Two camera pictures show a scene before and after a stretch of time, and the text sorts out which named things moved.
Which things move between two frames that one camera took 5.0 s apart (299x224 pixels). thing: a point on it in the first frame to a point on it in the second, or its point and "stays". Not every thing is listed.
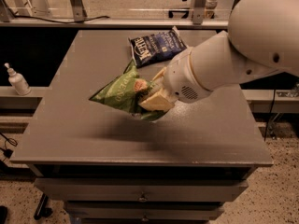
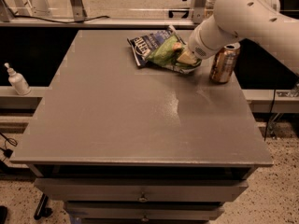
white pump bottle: x=18 y=81 stays
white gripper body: x=179 y=78 to x=196 y=46
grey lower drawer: x=144 y=211 stays
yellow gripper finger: x=160 y=74 to x=177 y=46
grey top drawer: x=141 y=189 stays
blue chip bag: x=151 y=48 stays
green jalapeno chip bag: x=123 y=94 to x=165 y=53
